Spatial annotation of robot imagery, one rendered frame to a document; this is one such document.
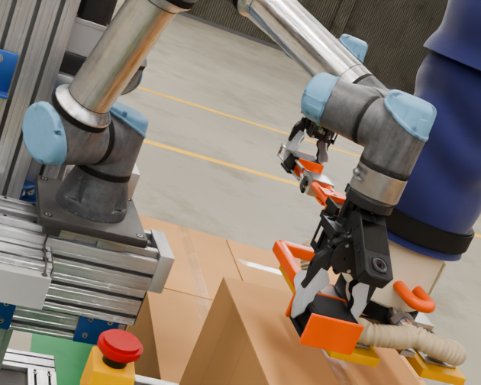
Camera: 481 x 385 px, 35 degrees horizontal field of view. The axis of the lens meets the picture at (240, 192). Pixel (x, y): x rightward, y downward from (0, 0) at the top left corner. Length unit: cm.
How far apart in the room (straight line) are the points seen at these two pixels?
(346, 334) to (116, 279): 66
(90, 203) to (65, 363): 154
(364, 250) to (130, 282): 72
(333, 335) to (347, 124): 30
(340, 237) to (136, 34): 51
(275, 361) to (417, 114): 64
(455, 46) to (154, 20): 51
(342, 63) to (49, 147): 55
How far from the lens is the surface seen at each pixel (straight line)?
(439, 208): 139
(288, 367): 152
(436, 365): 150
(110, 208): 158
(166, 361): 218
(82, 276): 164
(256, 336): 157
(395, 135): 106
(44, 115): 143
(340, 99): 111
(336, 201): 175
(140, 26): 134
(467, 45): 136
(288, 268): 129
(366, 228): 109
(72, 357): 308
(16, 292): 151
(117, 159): 154
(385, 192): 108
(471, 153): 138
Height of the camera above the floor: 163
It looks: 16 degrees down
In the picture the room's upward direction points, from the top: 22 degrees clockwise
